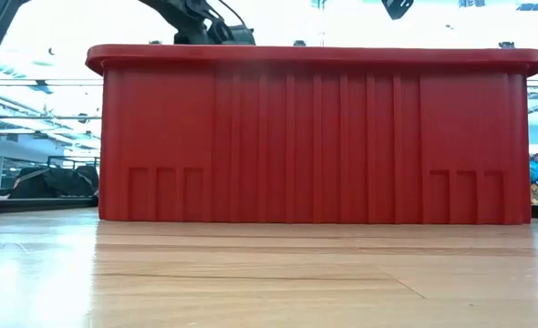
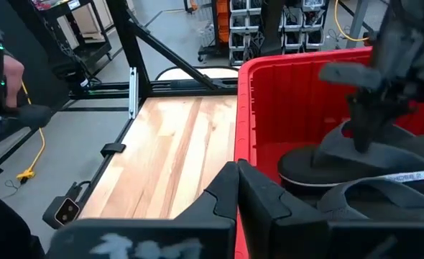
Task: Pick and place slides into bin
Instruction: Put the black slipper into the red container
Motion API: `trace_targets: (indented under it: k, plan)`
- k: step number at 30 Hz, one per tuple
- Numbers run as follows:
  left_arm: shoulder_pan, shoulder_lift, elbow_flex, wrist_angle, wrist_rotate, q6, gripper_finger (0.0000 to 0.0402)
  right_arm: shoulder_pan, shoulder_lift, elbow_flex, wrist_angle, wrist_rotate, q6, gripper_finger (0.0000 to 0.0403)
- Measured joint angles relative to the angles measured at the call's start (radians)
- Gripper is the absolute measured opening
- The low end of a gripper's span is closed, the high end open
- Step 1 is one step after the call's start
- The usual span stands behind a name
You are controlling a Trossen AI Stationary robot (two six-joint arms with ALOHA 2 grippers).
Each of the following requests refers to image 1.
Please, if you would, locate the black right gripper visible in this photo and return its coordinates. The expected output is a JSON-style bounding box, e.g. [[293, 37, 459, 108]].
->
[[380, 0, 415, 22]]

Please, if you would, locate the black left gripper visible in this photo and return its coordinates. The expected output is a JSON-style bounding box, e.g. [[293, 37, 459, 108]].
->
[[212, 25, 257, 46]]

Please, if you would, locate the red plastic bin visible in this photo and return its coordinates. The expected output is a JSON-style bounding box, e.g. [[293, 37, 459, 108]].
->
[[85, 44, 538, 226]]

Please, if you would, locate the black metal railing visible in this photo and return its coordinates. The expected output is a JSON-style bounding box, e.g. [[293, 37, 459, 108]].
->
[[47, 155, 100, 170]]

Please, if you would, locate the black bag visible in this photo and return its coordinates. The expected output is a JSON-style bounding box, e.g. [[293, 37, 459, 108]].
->
[[8, 165, 100, 200]]

